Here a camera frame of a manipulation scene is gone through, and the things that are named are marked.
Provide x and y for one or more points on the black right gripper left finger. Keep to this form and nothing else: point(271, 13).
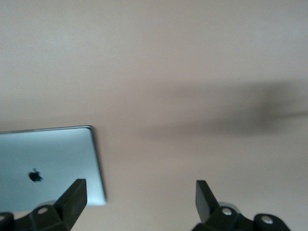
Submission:
point(67, 207)

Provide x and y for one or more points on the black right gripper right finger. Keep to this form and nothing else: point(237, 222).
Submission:
point(209, 211)

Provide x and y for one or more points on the grey laptop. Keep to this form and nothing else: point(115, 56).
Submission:
point(48, 154)

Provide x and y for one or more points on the brown table cover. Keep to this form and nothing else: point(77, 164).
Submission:
point(168, 60)

